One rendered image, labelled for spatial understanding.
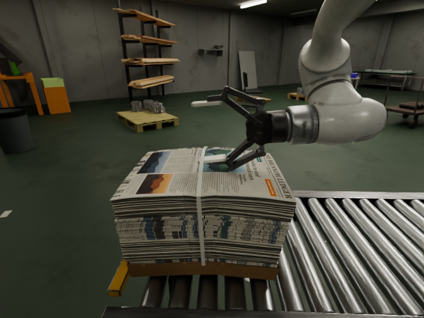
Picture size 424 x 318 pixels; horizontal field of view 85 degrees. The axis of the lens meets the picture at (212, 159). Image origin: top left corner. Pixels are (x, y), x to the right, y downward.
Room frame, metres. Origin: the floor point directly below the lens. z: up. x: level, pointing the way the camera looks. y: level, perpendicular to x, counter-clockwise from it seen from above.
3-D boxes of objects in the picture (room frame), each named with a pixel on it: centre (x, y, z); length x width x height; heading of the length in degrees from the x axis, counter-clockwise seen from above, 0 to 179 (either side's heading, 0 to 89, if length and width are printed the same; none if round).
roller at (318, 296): (0.55, -0.26, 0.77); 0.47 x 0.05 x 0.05; 178
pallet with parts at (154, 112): (5.02, 1.45, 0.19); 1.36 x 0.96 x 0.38; 34
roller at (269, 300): (0.55, -0.13, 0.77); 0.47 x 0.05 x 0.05; 178
